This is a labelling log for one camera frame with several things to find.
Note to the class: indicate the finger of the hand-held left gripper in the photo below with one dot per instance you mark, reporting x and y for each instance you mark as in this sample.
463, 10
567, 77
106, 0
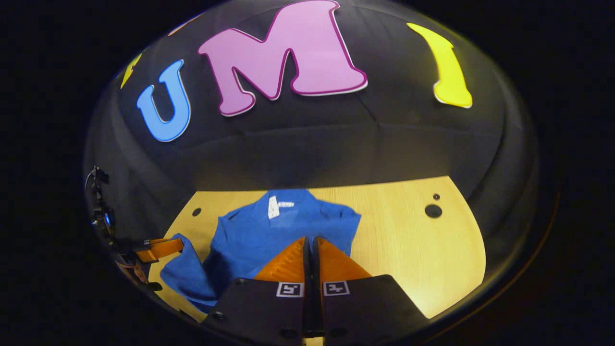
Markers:
141, 278
158, 249

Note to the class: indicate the large black table hole cover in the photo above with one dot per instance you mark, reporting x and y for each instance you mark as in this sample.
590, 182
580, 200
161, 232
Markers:
433, 210

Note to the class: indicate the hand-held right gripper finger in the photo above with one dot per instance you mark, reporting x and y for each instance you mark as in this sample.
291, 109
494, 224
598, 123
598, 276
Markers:
318, 307
307, 307

